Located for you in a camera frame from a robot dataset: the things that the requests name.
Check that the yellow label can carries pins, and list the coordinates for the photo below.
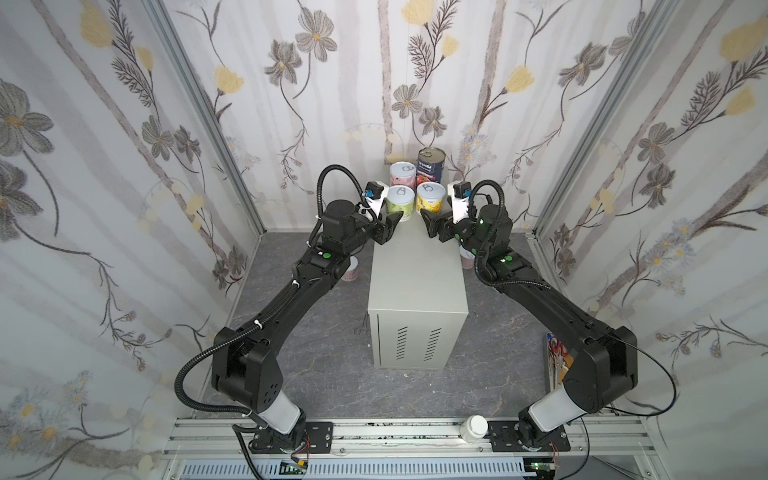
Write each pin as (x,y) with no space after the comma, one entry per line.
(429,196)

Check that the green label can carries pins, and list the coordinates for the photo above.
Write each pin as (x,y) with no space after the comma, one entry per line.
(400,199)

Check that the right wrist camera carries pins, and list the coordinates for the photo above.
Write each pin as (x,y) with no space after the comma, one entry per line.
(460,193)

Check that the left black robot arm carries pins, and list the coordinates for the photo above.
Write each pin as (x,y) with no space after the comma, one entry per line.
(244,361)

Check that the blue red tomato can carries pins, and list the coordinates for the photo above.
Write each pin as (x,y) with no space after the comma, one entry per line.
(430,162)

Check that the grey metal cabinet box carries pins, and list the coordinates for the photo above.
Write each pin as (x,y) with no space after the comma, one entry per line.
(417,300)

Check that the aluminium rail frame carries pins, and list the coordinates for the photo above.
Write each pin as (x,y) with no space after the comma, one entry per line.
(591,448)

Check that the white cable duct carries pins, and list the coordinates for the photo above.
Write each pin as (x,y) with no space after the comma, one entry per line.
(397,468)

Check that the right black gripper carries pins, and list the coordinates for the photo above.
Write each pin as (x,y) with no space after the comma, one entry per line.
(444,226)

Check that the pink white can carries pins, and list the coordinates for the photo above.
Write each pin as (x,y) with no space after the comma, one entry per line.
(403,174)

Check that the red handled scissors package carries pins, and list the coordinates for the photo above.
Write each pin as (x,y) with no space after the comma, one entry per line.
(559,360)

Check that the pink can right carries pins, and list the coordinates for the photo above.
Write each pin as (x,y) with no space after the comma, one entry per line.
(467,258)

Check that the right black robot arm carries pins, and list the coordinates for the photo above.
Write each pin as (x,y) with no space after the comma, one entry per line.
(605,359)

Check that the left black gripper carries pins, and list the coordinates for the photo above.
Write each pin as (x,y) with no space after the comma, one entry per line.
(382,233)

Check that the pink label can left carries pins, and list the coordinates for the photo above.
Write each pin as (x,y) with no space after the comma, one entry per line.
(352,272)

